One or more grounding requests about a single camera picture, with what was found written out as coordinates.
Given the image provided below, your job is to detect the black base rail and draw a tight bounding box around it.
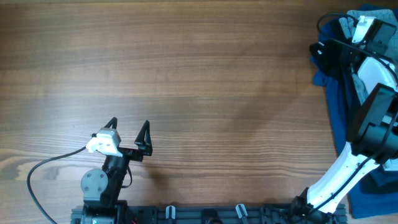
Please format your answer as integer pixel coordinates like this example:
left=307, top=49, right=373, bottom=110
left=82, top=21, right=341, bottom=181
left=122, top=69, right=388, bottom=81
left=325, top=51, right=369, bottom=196
left=70, top=203, right=348, bottom=224

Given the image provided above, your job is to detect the grey garment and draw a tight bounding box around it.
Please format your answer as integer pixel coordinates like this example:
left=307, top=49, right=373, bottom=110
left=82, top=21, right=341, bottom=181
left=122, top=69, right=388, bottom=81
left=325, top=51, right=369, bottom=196
left=338, top=9, right=397, bottom=104

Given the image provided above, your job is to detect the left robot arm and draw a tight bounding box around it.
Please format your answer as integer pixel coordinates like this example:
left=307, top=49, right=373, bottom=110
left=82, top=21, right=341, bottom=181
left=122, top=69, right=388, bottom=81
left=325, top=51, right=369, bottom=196
left=71, top=117, right=153, bottom=224

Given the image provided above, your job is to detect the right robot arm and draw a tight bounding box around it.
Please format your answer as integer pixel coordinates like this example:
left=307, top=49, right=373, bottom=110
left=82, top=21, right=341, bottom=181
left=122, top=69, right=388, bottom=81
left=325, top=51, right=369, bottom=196
left=287, top=12, right=397, bottom=223

